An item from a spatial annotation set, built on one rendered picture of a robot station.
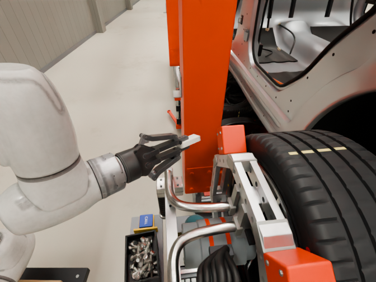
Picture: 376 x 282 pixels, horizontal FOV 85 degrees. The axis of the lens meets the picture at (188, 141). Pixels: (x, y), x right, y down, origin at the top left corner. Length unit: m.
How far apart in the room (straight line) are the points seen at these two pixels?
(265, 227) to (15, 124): 0.45
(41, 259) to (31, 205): 1.45
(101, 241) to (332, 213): 1.53
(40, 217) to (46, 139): 0.14
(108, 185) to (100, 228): 1.36
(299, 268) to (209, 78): 0.60
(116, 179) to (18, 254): 0.80
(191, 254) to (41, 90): 0.53
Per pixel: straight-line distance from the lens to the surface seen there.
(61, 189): 0.42
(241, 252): 0.68
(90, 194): 0.45
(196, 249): 0.66
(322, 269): 0.42
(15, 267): 1.21
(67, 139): 0.39
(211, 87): 0.78
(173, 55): 2.75
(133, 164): 0.47
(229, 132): 0.66
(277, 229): 0.47
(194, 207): 0.59
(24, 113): 0.36
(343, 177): 0.54
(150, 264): 1.01
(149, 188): 1.91
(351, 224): 0.50
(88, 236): 1.81
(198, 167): 1.04
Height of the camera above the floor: 1.51
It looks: 41 degrees down
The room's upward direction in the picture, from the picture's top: straight up
